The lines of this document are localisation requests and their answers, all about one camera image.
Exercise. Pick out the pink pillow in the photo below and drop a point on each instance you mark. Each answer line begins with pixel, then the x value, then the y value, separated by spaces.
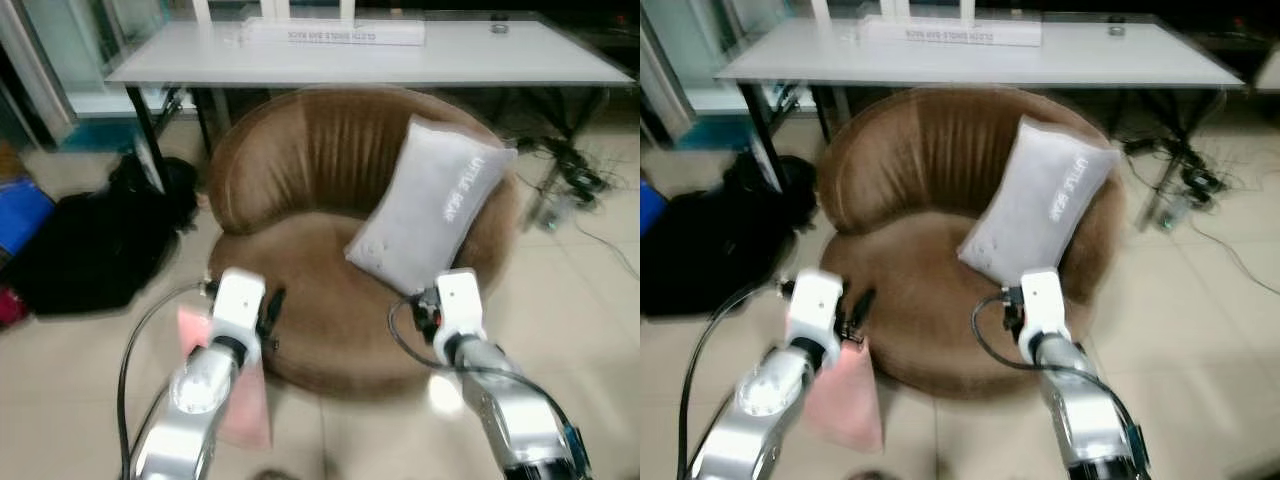
pixel 250 410
pixel 850 400

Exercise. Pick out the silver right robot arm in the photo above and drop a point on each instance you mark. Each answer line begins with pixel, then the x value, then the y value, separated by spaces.
pixel 1090 420
pixel 520 420

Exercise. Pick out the brown round sofa chair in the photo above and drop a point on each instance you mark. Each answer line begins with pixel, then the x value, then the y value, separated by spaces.
pixel 900 270
pixel 300 265

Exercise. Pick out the grey printed pillow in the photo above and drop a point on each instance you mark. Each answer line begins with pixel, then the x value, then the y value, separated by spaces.
pixel 1040 205
pixel 430 210

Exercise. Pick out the black bag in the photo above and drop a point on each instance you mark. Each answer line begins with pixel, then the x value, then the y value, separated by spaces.
pixel 90 250
pixel 710 250

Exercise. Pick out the blue box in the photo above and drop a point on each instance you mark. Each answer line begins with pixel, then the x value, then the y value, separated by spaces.
pixel 650 208
pixel 20 215

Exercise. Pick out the long white printed box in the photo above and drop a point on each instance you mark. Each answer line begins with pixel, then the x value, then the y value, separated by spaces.
pixel 950 33
pixel 335 32

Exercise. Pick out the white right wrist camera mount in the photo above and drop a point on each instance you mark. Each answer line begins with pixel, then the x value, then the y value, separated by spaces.
pixel 460 305
pixel 1042 300

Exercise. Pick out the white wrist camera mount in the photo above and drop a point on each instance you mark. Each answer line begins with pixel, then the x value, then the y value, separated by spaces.
pixel 238 300
pixel 460 305
pixel 812 305
pixel 1042 300

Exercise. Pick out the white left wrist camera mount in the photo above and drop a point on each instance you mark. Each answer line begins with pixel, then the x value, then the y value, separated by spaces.
pixel 238 300
pixel 812 305

